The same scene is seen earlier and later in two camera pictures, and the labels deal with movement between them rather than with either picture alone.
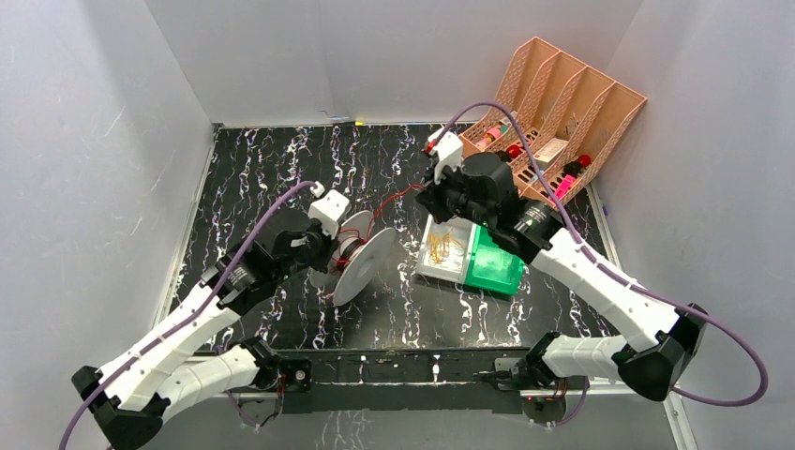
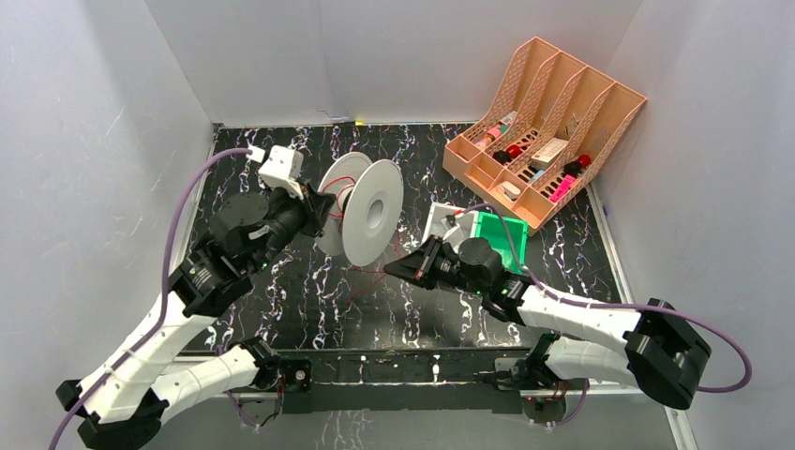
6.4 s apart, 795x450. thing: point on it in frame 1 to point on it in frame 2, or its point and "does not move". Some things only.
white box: x=549 y=150 does not move
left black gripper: x=321 y=241 to x=316 y=210
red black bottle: x=575 y=167 does not move
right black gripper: x=430 y=196 to x=418 y=265
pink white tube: x=491 y=135 does not move
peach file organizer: x=570 y=114 does not move
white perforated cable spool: x=358 y=261 to x=368 y=198
